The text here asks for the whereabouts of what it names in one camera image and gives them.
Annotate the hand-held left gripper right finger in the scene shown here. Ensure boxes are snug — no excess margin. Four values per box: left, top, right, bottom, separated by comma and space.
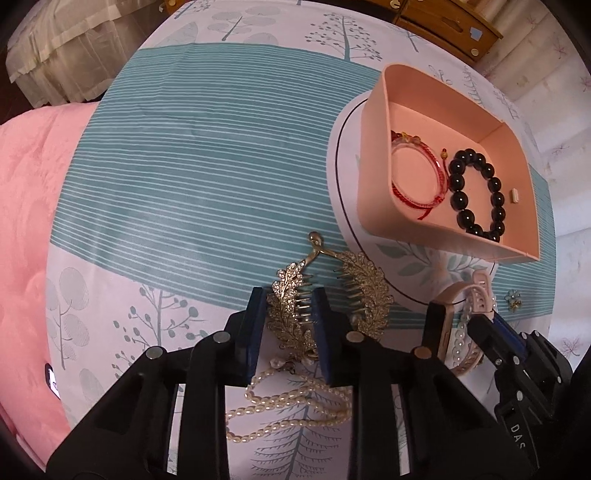
310, 287, 539, 480

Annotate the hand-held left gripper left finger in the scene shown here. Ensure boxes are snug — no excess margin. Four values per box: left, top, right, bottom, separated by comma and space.
46, 286, 269, 480

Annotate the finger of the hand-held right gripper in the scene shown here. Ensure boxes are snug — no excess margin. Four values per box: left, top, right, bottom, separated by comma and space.
467, 310, 529, 370

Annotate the round pearl bracelet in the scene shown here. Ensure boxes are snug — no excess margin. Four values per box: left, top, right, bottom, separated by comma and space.
450, 286, 497, 370

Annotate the pink strap gold watch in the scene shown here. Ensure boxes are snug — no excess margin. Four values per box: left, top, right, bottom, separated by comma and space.
425, 270, 497, 377

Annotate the gold leaf hair comb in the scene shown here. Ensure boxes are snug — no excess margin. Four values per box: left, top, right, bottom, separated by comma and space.
267, 231, 394, 358

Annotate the pearl necklace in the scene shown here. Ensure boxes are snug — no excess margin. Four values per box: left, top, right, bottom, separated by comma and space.
225, 318, 354, 446

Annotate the pink storage box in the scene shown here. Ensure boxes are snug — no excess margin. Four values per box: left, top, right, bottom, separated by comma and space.
356, 64, 541, 263

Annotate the tree print striped sheet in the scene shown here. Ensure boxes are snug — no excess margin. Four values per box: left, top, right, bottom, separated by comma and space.
45, 0, 559, 480

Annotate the black device with white edge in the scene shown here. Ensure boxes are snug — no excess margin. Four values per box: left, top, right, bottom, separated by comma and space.
45, 363, 62, 398

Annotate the pink blanket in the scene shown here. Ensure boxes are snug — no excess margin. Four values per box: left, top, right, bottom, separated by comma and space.
0, 102, 100, 462

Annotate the wooden drawer cabinet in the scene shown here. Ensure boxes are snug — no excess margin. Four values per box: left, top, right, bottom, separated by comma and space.
390, 0, 504, 68

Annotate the cream lace cloth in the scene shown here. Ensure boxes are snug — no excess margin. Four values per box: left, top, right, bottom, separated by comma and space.
6, 0, 185, 107

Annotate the black bead bracelet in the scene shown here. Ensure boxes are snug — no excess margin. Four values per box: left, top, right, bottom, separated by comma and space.
447, 148, 506, 244

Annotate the red string bracelet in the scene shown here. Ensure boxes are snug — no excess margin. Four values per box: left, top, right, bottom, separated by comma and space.
389, 130, 451, 222

